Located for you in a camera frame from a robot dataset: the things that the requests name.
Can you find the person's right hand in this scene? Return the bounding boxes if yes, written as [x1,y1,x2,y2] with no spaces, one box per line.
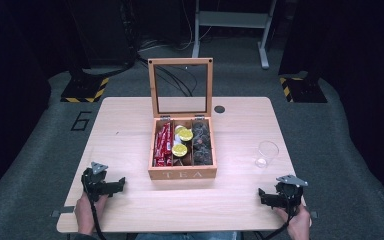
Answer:
[274,203,312,240]

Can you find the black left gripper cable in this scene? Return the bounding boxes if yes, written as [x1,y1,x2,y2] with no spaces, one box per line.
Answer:
[88,196,108,240]

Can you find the white metal stand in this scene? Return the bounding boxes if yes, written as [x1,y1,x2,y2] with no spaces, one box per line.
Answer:
[191,0,278,70]

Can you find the person's left hand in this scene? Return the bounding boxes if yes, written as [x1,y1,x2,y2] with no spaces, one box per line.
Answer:
[74,192,110,236]

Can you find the wooden tea box, glass lid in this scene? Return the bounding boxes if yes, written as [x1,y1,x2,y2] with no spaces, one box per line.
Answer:
[147,57,219,181]

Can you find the clear plastic cup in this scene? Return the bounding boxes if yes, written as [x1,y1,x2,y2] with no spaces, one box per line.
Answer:
[254,140,280,170]

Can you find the black floor cables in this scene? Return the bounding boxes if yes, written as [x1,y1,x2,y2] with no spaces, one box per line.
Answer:
[135,54,199,98]

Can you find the pile of dark tea bags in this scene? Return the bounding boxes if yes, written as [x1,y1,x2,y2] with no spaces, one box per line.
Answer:
[192,120,214,166]

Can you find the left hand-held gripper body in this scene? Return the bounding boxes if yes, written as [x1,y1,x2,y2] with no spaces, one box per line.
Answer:
[81,161,115,203]

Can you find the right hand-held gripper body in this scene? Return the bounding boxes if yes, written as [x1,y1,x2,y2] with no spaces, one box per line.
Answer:
[274,174,309,212]

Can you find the black yellow striped base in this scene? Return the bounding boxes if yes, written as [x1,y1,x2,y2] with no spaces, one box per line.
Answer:
[278,76,328,104]
[60,76,110,104]

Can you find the white floor cables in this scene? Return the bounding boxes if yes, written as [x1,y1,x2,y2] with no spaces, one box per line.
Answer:
[138,0,214,54]

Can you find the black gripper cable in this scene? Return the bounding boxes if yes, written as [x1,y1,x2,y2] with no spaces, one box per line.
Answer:
[88,196,108,240]
[263,203,297,240]

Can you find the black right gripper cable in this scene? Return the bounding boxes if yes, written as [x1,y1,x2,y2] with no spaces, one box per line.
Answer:
[263,203,297,240]

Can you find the bundle of red sachets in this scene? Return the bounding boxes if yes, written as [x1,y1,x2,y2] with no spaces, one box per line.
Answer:
[152,121,174,168]

